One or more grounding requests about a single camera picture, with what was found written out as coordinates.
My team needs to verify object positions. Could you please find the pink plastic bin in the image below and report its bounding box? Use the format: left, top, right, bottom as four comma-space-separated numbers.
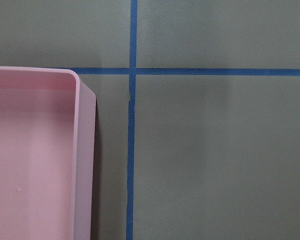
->
0, 66, 97, 240

